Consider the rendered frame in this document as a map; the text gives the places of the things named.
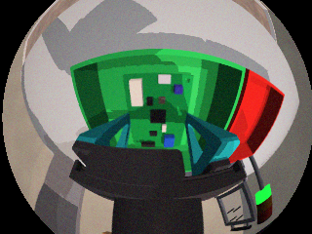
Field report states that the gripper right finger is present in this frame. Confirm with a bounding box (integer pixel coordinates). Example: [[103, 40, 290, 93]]
[[185, 113, 240, 176]]

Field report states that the green open-top bin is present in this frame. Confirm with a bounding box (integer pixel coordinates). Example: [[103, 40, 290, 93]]
[[70, 49, 246, 172]]

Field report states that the green circuit board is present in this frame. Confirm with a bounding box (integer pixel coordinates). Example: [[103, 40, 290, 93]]
[[123, 73, 194, 147]]

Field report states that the red bin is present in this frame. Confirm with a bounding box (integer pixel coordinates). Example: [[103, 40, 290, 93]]
[[226, 68, 285, 163]]

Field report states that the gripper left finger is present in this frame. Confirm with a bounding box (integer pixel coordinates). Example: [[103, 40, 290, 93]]
[[76, 113, 131, 148]]

